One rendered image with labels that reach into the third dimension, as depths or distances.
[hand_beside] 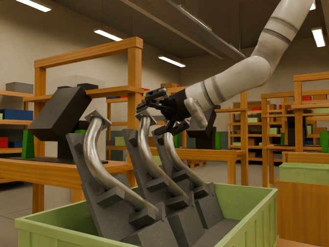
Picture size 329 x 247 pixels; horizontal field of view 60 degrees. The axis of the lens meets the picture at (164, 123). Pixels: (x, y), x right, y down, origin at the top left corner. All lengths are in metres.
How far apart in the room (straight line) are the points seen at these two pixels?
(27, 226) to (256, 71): 0.58
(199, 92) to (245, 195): 0.44
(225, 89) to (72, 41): 8.06
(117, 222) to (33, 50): 7.30
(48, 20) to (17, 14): 0.82
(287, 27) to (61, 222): 0.68
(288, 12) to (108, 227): 0.60
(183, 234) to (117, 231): 0.19
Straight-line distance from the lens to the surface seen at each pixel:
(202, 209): 0.92
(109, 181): 0.62
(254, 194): 1.00
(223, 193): 1.03
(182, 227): 0.77
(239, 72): 0.68
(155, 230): 0.68
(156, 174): 0.75
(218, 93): 0.70
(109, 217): 0.66
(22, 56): 7.65
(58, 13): 8.60
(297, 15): 0.72
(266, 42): 0.70
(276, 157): 10.94
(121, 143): 7.04
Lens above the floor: 1.13
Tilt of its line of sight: 2 degrees up
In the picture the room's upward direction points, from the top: straight up
